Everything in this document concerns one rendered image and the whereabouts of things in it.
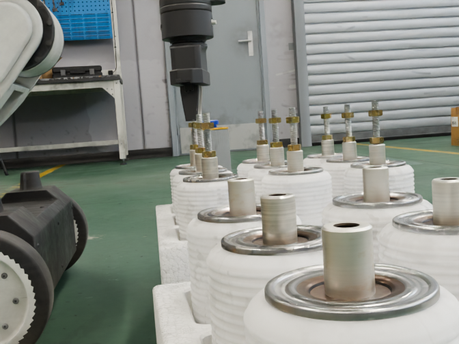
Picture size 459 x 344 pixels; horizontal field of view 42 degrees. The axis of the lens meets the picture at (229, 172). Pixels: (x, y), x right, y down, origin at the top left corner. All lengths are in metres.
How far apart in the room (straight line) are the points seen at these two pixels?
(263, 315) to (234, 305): 0.10
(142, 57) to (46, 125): 1.12
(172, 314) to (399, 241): 0.19
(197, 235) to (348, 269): 0.23
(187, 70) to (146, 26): 5.01
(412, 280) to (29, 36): 0.88
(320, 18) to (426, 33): 1.11
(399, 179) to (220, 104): 5.17
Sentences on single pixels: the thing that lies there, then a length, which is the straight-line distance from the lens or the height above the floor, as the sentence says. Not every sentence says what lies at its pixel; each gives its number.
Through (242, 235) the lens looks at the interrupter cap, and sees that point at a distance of 0.40.
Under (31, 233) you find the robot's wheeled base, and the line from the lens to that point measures 0.95.
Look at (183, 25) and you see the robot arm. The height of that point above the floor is 0.49.
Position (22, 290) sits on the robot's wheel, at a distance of 0.92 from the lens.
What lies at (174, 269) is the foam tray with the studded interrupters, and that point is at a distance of 0.75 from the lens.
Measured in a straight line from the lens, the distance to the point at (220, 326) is 0.37.
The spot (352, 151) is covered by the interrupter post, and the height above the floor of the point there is 0.27.
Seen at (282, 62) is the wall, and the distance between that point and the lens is 6.10.
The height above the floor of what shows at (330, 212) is 0.25.
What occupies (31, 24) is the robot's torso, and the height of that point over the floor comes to 0.51.
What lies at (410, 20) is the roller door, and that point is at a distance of 6.50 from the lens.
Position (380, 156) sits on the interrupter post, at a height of 0.26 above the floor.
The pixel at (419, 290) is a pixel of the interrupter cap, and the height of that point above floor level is 0.25.
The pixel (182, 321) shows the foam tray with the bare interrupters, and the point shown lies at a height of 0.18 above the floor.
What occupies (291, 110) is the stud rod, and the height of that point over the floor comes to 0.34.
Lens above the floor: 0.33
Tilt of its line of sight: 5 degrees down
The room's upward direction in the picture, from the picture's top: 4 degrees counter-clockwise
